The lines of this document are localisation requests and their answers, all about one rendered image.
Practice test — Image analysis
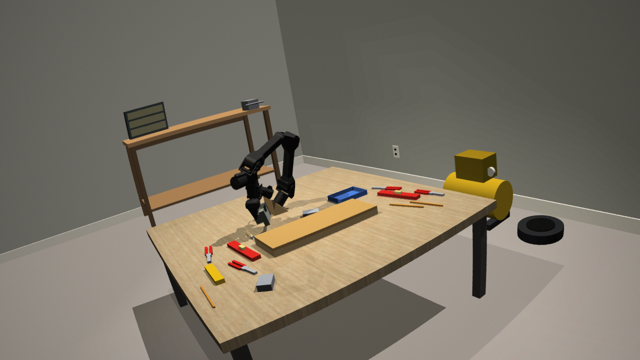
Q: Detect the orange panel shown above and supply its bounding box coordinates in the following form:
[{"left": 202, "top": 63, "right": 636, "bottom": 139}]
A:
[{"left": 253, "top": 198, "right": 378, "bottom": 258}]

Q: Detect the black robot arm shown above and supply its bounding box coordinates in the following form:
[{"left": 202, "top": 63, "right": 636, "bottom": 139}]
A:
[{"left": 230, "top": 131, "right": 300, "bottom": 208}]

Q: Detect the blue rectangular tray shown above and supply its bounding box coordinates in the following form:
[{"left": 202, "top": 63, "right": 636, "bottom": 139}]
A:
[{"left": 327, "top": 186, "right": 368, "bottom": 204}]

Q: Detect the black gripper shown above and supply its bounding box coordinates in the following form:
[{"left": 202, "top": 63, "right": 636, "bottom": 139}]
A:
[{"left": 245, "top": 183, "right": 262, "bottom": 220}]

